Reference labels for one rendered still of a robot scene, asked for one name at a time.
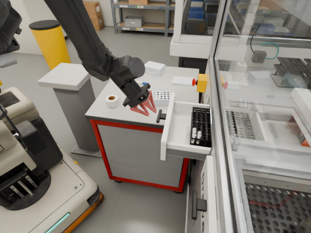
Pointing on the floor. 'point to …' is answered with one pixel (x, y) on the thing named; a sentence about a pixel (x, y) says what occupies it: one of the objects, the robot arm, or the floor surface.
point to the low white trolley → (140, 134)
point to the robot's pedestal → (75, 103)
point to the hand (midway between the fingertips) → (151, 112)
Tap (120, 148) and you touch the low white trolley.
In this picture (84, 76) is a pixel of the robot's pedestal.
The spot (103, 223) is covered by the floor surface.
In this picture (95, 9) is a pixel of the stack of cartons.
